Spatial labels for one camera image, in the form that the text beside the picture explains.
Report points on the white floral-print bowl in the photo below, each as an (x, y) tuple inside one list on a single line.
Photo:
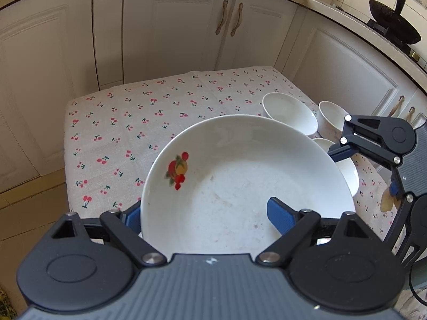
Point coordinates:
[(348, 176), (328, 120), (287, 110)]

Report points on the deep white fruit-print plate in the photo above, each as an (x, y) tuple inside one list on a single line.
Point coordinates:
[(233, 190)]

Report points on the cherry-print tablecloth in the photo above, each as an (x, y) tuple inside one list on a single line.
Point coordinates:
[(133, 123)]

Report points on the person's white hoodie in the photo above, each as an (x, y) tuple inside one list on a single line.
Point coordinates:
[(415, 308)]

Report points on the gas stove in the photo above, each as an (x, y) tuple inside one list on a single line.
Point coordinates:
[(412, 48)]

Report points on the yellow green patterned bag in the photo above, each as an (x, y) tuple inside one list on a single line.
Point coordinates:
[(5, 303)]

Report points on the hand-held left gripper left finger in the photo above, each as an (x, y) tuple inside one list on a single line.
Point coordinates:
[(131, 216)]

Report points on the black wok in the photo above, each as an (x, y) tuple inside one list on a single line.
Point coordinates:
[(393, 21)]

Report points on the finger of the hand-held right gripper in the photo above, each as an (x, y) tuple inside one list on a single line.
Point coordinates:
[(340, 155), (393, 188)]

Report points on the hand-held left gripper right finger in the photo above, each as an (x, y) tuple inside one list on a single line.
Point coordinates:
[(280, 216)]

